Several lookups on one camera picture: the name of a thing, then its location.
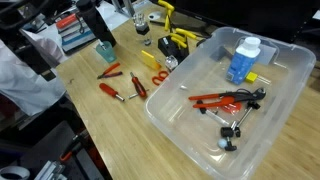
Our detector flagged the clear glass ball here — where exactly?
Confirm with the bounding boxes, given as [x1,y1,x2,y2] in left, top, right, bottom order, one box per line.
[165,55,178,71]

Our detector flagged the yellow plastic block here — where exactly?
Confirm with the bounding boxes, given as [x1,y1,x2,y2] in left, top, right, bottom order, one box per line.
[141,50,161,70]

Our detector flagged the black tool holder block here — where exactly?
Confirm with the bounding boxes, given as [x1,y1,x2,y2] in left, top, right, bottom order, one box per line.
[158,36,189,63]

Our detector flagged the teal plastic cup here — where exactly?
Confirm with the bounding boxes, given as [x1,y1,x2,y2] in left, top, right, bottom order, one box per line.
[96,41,116,63]

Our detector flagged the clear plastic storage bin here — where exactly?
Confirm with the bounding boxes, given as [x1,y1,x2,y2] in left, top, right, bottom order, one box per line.
[145,27,316,180]

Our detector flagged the clear glass jar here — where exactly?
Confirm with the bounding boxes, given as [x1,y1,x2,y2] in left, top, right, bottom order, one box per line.
[133,13,152,46]

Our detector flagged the blue white bottle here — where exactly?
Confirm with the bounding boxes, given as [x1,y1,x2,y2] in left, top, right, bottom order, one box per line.
[226,37,261,85]

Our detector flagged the small yellow cube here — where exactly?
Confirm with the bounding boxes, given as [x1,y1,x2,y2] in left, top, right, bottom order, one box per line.
[245,72,258,83]

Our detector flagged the black orange clamp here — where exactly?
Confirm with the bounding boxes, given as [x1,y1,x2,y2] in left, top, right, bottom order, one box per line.
[59,134,87,162]

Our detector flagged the stack of books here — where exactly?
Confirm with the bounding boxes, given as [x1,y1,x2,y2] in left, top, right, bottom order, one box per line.
[56,13,96,54]

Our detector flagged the black cylindrical bottle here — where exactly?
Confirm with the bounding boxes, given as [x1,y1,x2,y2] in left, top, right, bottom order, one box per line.
[76,0,116,46]

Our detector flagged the white cloth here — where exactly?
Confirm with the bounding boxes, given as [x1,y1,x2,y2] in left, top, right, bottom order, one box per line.
[0,32,66,116]

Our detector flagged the white tape roll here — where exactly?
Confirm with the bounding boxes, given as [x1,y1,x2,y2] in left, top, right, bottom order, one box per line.
[0,166,30,180]

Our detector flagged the red handled scissors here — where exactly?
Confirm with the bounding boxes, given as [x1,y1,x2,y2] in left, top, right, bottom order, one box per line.
[152,71,169,86]

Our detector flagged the yellow handled tool lower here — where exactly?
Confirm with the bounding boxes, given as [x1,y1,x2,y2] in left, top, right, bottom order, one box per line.
[170,33,187,48]

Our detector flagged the yellow handled tool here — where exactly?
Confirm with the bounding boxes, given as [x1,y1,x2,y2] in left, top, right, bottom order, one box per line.
[175,28,197,40]
[158,0,175,31]
[170,33,187,48]

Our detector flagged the yellow handled tool middle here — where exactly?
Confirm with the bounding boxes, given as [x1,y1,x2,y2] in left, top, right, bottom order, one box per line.
[175,28,197,40]

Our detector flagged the large red handled crimper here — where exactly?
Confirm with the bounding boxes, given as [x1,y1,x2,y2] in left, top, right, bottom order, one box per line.
[189,88,266,108]

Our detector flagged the yellow handled tool upper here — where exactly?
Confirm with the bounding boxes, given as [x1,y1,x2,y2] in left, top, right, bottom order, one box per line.
[158,0,175,31]

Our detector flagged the aluminium extrusion rail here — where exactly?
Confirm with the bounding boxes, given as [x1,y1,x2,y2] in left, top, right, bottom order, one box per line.
[34,161,67,180]

